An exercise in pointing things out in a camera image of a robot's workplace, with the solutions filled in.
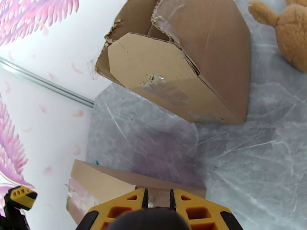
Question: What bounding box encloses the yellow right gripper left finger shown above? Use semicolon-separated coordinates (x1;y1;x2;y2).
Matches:
83;188;148;230

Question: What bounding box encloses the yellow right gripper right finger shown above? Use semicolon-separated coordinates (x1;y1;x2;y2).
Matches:
169;188;237;230

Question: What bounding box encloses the brown cardboard express box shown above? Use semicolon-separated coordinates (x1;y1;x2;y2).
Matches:
66;159;207;225
95;0;252;125

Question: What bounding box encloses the brown teddy bear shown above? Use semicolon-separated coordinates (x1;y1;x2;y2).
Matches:
248;0;307;74

